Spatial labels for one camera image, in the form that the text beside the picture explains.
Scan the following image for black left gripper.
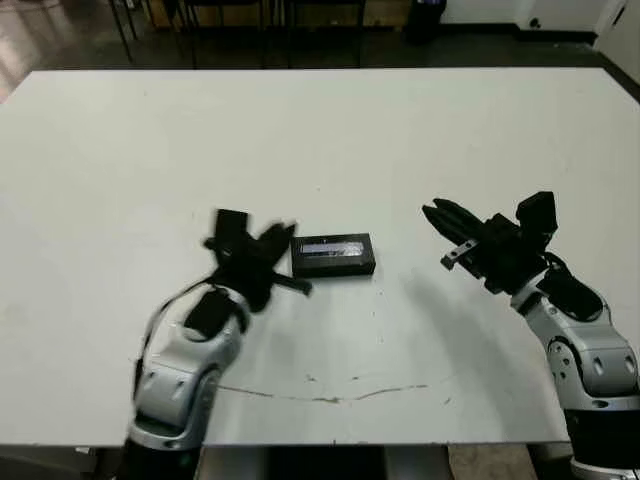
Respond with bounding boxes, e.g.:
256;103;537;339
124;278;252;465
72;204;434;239
203;221;314;315

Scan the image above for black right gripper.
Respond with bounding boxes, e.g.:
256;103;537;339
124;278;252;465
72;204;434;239
421;198;551;296

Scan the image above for glossy black box lid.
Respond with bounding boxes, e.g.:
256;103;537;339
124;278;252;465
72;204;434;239
290;231;377;280

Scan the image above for black solid-back office chair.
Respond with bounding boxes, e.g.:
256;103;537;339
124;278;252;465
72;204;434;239
269;0;365;69

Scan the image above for black waste bin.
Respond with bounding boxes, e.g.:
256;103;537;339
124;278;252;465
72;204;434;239
407;0;449;44

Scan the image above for black mesh office chair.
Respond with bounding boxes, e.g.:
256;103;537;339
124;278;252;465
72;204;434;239
177;0;269;70

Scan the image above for grey black robot body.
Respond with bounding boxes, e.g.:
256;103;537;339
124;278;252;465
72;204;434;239
202;443;449;480

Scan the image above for grey chair black legs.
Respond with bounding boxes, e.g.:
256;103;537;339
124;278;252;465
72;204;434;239
108;0;140;62

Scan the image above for white door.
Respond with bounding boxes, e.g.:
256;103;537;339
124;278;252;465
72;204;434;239
595;0;635;51

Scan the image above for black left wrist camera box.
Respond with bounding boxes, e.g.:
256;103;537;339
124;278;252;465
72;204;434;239
212;208;251;246

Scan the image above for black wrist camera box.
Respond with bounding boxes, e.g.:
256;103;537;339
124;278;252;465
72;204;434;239
212;208;251;246
514;191;559;237

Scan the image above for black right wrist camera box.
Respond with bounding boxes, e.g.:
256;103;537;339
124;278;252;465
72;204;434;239
514;191;559;237

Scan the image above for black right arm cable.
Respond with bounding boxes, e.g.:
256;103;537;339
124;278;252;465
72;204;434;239
544;252;581;282

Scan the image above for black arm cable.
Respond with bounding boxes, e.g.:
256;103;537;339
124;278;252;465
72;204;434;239
544;252;581;282
132;277;221;401

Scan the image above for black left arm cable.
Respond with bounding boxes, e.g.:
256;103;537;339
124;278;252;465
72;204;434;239
132;277;221;401

